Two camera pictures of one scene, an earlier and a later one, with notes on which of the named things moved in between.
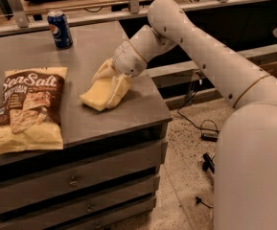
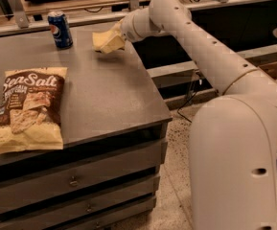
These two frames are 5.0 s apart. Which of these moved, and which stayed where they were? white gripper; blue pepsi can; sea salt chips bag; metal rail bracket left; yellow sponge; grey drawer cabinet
Moved: white gripper; yellow sponge
Stayed: blue pepsi can; metal rail bracket left; grey drawer cabinet; sea salt chips bag
